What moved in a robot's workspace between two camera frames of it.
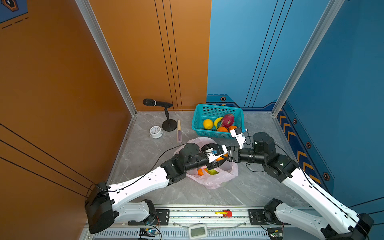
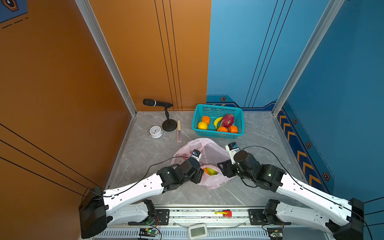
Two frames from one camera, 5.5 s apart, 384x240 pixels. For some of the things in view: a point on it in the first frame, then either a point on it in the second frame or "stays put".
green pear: (213, 172) stays put
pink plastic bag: (228, 172) stays put
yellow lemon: (208, 124) to (202, 125)
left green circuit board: (148, 232) stays put
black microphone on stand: (168, 125) stays put
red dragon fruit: (228, 120) stays put
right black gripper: (235, 154) to (226, 168)
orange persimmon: (220, 158) to (206, 119)
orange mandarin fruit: (222, 129) stays put
